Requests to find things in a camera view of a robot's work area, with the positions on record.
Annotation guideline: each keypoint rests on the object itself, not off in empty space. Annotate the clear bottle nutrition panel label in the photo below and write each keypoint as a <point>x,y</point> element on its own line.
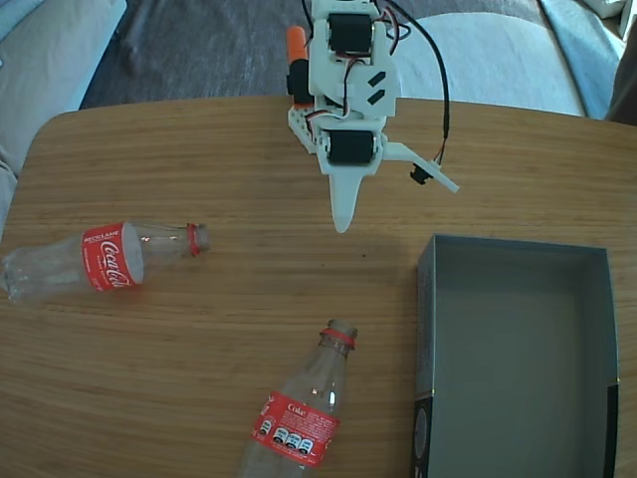
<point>298,423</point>

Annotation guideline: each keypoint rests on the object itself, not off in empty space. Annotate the clear bottle script logo label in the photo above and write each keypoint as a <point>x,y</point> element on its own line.
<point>109,259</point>

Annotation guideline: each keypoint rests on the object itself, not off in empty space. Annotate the grey cardboard box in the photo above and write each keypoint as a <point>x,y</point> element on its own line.
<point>522,348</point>

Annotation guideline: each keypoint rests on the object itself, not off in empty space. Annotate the orange and black clamp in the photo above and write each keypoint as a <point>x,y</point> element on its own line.
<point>297,42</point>

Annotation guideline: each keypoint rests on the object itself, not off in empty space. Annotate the grey patterned rug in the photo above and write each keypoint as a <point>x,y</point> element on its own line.
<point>199,50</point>

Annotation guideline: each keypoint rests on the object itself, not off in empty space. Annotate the blue grey blanket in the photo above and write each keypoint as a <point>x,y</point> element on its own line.
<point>592,60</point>

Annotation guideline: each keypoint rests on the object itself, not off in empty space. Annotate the light grey sofa cushion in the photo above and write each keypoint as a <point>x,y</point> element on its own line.
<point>40,74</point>

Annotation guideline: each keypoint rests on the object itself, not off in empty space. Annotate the black camera module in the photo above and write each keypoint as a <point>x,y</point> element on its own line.
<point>420,176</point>

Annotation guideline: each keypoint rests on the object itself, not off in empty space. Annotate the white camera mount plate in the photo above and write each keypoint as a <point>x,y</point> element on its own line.
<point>438,175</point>

